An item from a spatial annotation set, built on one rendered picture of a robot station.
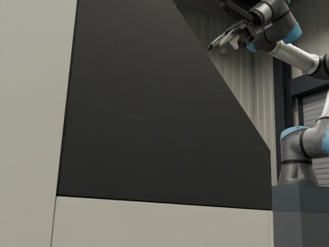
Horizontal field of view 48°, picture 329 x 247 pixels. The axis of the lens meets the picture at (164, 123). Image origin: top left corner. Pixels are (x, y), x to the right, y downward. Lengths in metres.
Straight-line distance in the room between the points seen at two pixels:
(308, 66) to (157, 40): 0.99
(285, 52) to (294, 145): 0.38
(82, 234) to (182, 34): 0.51
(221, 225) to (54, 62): 0.51
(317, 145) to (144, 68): 0.84
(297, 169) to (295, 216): 0.20
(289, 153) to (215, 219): 0.71
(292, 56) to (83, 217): 1.19
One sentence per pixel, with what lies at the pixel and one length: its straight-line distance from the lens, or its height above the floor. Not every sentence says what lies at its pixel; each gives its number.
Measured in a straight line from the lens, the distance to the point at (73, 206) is 0.70.
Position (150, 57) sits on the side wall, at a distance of 0.84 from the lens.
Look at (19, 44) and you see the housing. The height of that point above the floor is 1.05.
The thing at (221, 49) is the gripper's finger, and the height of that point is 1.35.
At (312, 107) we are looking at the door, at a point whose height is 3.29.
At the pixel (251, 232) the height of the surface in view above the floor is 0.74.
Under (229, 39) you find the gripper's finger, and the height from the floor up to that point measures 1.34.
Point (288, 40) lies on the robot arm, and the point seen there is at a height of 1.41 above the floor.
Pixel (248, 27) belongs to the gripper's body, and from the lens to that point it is 1.36.
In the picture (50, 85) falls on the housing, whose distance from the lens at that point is 0.72.
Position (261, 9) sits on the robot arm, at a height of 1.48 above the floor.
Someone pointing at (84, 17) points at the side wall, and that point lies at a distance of 0.80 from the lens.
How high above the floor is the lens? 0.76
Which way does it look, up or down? 14 degrees up
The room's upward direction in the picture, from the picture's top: 2 degrees clockwise
